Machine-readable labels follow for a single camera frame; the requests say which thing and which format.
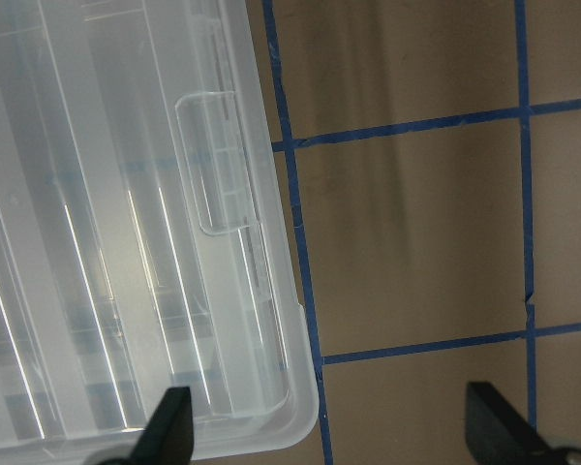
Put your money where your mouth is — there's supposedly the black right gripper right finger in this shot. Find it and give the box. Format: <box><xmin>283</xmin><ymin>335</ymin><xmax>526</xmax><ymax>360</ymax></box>
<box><xmin>465</xmin><ymin>382</ymin><xmax>581</xmax><ymax>465</ymax></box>

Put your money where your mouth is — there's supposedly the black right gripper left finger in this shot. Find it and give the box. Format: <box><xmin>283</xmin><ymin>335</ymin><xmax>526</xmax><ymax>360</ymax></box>
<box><xmin>128</xmin><ymin>387</ymin><xmax>195</xmax><ymax>465</ymax></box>

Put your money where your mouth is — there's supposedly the clear plastic box lid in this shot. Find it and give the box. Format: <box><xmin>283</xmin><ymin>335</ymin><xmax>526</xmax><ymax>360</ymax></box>
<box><xmin>0</xmin><ymin>1</ymin><xmax>318</xmax><ymax>464</ymax></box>

